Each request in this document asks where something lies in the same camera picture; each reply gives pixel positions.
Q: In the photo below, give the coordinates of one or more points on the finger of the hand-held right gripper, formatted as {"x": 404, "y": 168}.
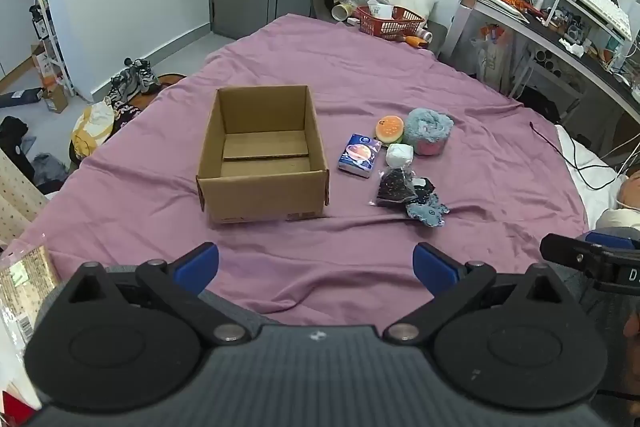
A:
{"x": 612, "y": 241}
{"x": 567, "y": 252}

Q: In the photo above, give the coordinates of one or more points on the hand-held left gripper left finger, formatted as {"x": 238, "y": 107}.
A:
{"x": 197, "y": 268}

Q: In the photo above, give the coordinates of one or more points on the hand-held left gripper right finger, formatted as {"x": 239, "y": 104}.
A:
{"x": 434, "y": 269}

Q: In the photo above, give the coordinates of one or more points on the dark blue patterned cloth toy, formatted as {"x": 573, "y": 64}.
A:
{"x": 427, "y": 212}

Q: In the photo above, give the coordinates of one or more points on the black glittery packet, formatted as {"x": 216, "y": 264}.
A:
{"x": 395, "y": 187}

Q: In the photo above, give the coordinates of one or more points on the brown cardboard box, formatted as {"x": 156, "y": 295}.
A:
{"x": 260, "y": 192}

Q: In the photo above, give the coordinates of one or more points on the white soft ball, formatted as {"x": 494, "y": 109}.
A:
{"x": 400, "y": 155}

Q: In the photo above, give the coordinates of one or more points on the blue planet-print tissue pack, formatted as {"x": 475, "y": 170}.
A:
{"x": 357, "y": 155}

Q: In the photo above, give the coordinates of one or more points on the fluffy blue pink plush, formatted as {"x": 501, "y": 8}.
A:
{"x": 427, "y": 127}

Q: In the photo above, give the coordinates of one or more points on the burger plush toy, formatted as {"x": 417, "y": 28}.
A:
{"x": 390, "y": 128}

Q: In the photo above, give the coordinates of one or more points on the white bedding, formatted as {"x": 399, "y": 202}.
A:
{"x": 590, "y": 177}

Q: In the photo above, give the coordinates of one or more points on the yellow white bag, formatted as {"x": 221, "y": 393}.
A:
{"x": 92, "y": 127}

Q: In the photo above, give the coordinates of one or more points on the clear snack packet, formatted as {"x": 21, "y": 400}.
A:
{"x": 22, "y": 287}

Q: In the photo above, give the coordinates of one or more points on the grey clothing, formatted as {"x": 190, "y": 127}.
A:
{"x": 50, "y": 169}

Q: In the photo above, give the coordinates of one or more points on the white desk with black top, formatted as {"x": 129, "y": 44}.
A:
{"x": 575, "y": 52}

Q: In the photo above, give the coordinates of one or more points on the beige pegboard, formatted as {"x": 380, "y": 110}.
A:
{"x": 17, "y": 197}

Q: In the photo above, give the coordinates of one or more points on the grey sneaker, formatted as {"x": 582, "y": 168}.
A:
{"x": 147, "y": 77}
{"x": 122, "y": 88}

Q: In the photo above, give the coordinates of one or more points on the hanging plastic bag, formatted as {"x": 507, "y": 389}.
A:
{"x": 492, "y": 54}

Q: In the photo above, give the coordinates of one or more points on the purple bed sheet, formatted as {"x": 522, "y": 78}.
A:
{"x": 350, "y": 72}

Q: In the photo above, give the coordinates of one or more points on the small cardboard box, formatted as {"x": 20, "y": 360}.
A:
{"x": 56, "y": 99}

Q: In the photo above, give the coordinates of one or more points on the black clothing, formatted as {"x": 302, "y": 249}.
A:
{"x": 12, "y": 134}

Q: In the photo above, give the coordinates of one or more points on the red plastic basket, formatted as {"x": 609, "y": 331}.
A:
{"x": 395, "y": 29}

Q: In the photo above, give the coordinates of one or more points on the paper cup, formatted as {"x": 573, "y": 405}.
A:
{"x": 342, "y": 12}

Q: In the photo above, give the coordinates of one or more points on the white storage rack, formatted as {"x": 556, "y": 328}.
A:
{"x": 47, "y": 32}

